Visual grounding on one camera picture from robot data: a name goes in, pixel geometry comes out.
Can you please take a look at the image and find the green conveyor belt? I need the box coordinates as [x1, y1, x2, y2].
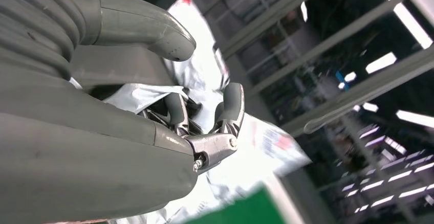
[183, 185, 287, 224]

